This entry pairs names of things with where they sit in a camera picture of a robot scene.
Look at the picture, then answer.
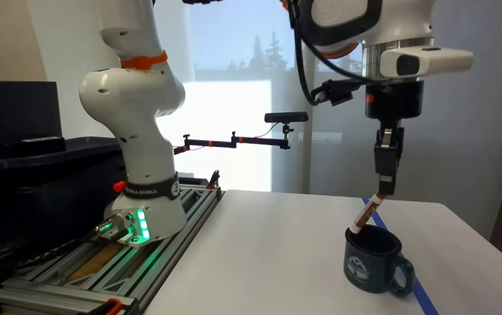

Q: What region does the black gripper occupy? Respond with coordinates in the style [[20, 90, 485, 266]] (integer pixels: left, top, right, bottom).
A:
[[366, 79, 427, 198]]

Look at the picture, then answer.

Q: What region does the dark green enamel cup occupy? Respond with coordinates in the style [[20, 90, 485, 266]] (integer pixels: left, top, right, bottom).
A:
[[343, 224, 417, 298]]

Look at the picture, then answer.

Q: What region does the long blue tape strip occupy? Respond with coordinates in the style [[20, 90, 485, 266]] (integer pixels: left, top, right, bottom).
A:
[[361, 196, 441, 315]]

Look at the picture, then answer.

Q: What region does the black equipment case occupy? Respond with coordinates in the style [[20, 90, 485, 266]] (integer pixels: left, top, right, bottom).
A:
[[0, 135, 128, 291]]

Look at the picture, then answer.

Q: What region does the black monitor with blue light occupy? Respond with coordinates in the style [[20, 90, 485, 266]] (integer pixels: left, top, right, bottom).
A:
[[0, 79, 67, 156]]

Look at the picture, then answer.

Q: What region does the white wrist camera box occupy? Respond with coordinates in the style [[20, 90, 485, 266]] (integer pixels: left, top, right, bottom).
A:
[[378, 46, 476, 81]]

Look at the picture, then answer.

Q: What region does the black bar camera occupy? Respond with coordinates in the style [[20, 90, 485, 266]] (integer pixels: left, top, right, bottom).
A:
[[263, 111, 310, 125]]

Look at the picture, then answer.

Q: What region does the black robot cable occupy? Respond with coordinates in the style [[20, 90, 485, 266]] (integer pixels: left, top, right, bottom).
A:
[[284, 0, 380, 109]]

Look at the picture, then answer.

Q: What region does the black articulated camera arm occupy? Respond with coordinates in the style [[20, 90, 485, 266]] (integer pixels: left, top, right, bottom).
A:
[[172, 123, 294, 158]]

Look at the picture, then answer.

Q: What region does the orange black rail clamp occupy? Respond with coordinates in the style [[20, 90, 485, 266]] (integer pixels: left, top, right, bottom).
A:
[[102, 296, 128, 315], [205, 168, 223, 191]]

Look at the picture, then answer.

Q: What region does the aluminium extrusion mounting rail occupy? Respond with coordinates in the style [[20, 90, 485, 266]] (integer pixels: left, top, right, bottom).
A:
[[0, 172, 226, 315]]

